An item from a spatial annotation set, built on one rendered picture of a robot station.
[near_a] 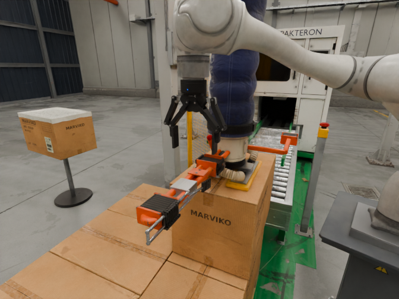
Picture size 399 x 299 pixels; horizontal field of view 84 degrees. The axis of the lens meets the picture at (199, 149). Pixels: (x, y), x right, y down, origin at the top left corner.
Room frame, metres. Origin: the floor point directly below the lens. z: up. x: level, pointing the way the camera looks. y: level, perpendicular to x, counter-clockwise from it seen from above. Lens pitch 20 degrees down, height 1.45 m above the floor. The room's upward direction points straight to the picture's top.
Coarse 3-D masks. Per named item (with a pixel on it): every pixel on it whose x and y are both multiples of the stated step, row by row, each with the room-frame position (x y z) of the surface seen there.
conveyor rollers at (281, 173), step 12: (264, 132) 3.17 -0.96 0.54; (276, 132) 3.19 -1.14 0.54; (252, 144) 2.62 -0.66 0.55; (264, 144) 2.64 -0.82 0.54; (276, 144) 2.67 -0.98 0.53; (276, 156) 2.24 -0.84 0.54; (288, 156) 2.27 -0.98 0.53; (276, 168) 1.91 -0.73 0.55; (288, 168) 1.94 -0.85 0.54; (276, 180) 1.72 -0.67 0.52; (276, 192) 1.48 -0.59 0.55
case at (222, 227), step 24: (264, 168) 1.06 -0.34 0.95; (216, 192) 0.82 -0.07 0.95; (240, 192) 0.82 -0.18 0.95; (264, 192) 0.91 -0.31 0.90; (192, 216) 0.85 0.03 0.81; (216, 216) 0.80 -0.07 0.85; (240, 216) 0.76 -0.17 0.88; (264, 216) 1.03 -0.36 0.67; (192, 240) 0.85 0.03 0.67; (216, 240) 0.80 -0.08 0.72; (240, 240) 0.75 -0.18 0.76; (216, 264) 0.79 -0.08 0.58; (240, 264) 0.75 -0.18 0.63
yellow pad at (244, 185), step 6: (252, 162) 1.10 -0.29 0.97; (258, 162) 1.10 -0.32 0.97; (252, 168) 1.01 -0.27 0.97; (258, 168) 1.03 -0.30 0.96; (246, 174) 0.94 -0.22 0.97; (252, 174) 0.95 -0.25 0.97; (228, 180) 0.89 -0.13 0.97; (234, 180) 0.88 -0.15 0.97; (246, 180) 0.88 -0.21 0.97; (252, 180) 0.90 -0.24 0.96; (228, 186) 0.86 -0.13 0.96; (234, 186) 0.85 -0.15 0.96; (240, 186) 0.84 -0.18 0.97; (246, 186) 0.84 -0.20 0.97
